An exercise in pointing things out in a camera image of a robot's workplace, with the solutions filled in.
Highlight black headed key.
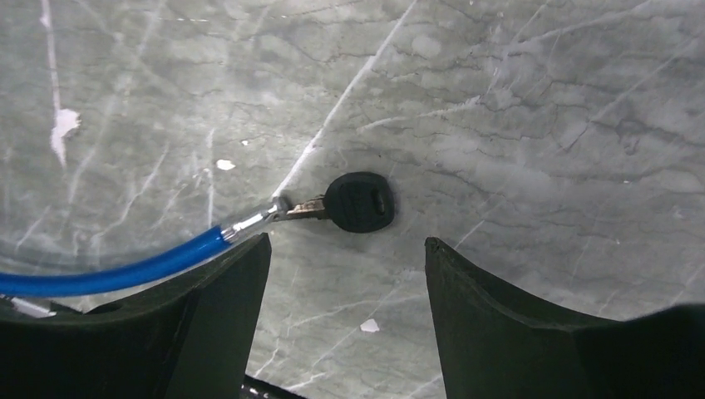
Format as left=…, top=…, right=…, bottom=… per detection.
left=275, top=171, right=396, bottom=234

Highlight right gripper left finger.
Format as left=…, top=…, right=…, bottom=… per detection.
left=1, top=234, right=272, bottom=398

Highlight blue cable lock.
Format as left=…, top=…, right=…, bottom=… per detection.
left=1, top=196, right=292, bottom=298

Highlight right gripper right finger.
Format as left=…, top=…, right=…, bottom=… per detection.
left=425, top=238, right=704, bottom=398

